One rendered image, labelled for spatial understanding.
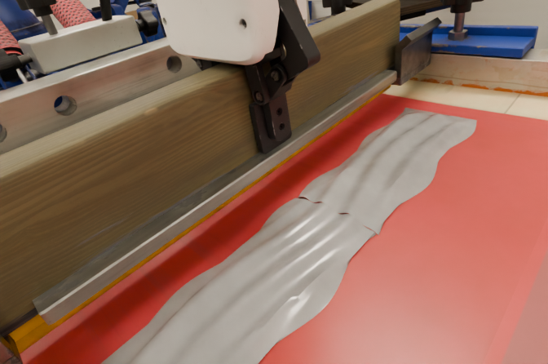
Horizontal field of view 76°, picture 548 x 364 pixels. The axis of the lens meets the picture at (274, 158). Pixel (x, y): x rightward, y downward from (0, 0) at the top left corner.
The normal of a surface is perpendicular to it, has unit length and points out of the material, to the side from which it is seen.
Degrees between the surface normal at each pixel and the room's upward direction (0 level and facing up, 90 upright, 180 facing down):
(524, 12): 90
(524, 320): 0
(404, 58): 90
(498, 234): 0
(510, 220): 0
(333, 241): 32
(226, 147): 90
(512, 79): 90
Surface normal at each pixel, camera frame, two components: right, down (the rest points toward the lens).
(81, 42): 0.71, 0.26
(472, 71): -0.69, 0.47
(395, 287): -0.16, -0.84
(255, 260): 0.11, -0.60
